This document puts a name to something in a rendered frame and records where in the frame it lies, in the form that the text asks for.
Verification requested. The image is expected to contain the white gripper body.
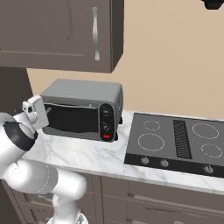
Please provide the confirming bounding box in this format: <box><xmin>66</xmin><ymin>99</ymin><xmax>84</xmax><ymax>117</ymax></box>
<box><xmin>28</xmin><ymin>94</ymin><xmax>50</xmax><ymax>130</ymax></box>

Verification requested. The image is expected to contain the black glass toaster oven door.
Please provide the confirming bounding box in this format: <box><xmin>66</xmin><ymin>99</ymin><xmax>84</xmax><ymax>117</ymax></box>
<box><xmin>43</xmin><ymin>101</ymin><xmax>101</xmax><ymax>136</ymax></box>

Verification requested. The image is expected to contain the grey toaster oven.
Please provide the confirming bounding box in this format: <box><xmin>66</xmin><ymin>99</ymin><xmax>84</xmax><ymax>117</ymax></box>
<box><xmin>39</xmin><ymin>78</ymin><xmax>124</xmax><ymax>144</ymax></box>

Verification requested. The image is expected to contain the black toaster oven knob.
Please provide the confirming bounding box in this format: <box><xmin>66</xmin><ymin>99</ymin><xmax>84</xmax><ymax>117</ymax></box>
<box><xmin>101</xmin><ymin>122</ymin><xmax>112</xmax><ymax>133</ymax></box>
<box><xmin>101</xmin><ymin>107</ymin><xmax>113</xmax><ymax>118</ymax></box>

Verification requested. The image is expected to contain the dark brown tall cabinet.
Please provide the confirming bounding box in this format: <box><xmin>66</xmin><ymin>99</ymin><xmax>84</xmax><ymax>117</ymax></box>
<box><xmin>0</xmin><ymin>66</ymin><xmax>35</xmax><ymax>224</ymax></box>

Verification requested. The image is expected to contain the black electric hob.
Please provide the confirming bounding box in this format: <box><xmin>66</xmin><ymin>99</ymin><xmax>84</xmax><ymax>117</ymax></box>
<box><xmin>123</xmin><ymin>112</ymin><xmax>224</xmax><ymax>179</ymax></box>

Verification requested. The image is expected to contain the black extractor hood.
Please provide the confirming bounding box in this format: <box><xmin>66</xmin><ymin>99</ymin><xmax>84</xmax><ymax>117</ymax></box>
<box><xmin>200</xmin><ymin>0</ymin><xmax>224</xmax><ymax>11</ymax></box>

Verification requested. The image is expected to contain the grey toaster oven door handle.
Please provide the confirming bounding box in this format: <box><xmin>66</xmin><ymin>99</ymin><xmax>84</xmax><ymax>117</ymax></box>
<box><xmin>43</xmin><ymin>101</ymin><xmax>99</xmax><ymax>109</ymax></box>

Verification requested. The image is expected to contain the brown wall cupboard door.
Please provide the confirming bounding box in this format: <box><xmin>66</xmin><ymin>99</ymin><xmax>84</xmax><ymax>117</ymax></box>
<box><xmin>0</xmin><ymin>0</ymin><xmax>114</xmax><ymax>74</ymax></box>

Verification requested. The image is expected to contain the brown drawer handle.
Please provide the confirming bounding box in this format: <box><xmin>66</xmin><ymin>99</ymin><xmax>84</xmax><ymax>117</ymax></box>
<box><xmin>24</xmin><ymin>193</ymin><xmax>55</xmax><ymax>206</ymax></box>
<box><xmin>143</xmin><ymin>206</ymin><xmax>188</xmax><ymax>214</ymax></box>

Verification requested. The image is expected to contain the silver cupboard door handle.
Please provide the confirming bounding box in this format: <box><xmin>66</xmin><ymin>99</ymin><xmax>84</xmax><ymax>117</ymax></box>
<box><xmin>91</xmin><ymin>6</ymin><xmax>102</xmax><ymax>62</ymax></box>

